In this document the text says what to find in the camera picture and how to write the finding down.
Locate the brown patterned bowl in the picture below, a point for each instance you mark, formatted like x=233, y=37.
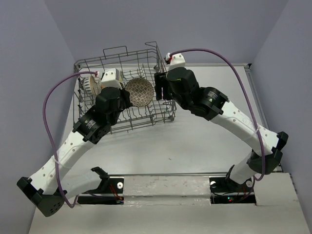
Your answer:
x=141, y=92

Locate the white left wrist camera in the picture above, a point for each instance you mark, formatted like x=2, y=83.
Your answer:
x=111, y=78

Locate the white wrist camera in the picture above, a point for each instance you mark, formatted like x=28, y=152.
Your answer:
x=174, y=61
x=111, y=78

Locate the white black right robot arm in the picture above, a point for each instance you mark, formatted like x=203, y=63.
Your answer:
x=209, y=103

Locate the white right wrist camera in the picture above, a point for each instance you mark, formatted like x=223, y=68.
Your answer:
x=174, y=61

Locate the grey wire dish rack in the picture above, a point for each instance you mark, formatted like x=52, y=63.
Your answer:
x=142, y=63

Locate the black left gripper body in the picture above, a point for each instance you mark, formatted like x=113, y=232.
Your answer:
x=124, y=103

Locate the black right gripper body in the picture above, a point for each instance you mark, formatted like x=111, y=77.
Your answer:
x=162, y=80

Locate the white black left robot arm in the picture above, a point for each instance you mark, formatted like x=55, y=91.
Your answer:
x=47, y=189

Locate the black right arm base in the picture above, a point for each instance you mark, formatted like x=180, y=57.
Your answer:
x=223, y=192

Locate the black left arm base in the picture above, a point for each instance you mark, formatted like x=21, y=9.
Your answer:
x=109, y=192

